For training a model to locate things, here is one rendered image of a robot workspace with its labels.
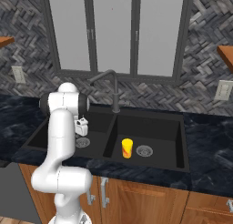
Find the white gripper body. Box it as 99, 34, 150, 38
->
75, 123, 89, 137

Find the round metal sink drain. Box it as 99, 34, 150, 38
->
75, 137, 91, 148
136, 145, 154, 158

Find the dark grey sink tap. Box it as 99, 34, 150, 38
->
87, 69, 121, 114

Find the yellow orange cup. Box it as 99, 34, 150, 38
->
121, 137, 135, 159

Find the black double basin sink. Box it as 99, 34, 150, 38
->
20, 104, 191, 174

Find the wooden cupboard door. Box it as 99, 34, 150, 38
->
98, 175, 190, 224
17, 163, 102, 224

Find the grey dishwasher front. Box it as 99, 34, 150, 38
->
0, 161, 44, 224

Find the dark grey framed window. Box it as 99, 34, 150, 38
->
40, 0, 196, 85

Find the wooden drawer front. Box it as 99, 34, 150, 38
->
181, 190, 233, 224

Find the silver cupboard handle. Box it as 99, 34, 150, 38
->
86, 190, 96, 206
100, 177, 110, 209

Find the white wall outlet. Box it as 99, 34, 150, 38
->
11, 65, 27, 84
213, 79, 233, 102

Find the wooden wall shelf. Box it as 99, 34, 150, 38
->
0, 36, 15, 48
216, 45, 233, 73

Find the silver drawer handle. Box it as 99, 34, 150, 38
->
225, 199, 233, 213

